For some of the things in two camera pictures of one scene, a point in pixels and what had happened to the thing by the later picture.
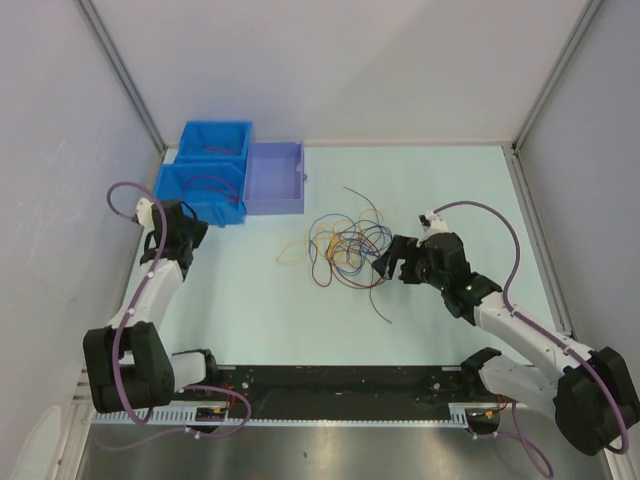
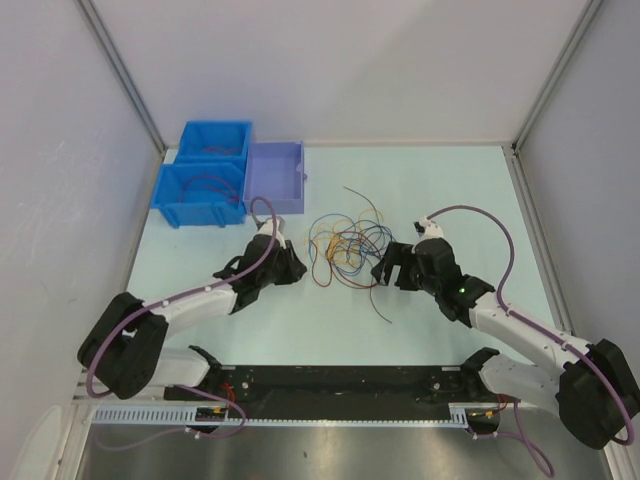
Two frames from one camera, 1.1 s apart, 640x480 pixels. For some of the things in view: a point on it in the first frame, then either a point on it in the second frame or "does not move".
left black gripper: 199,228 -> 294,267
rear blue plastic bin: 206,141 does not move
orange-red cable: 227,150 does not move
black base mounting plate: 335,392 does not move
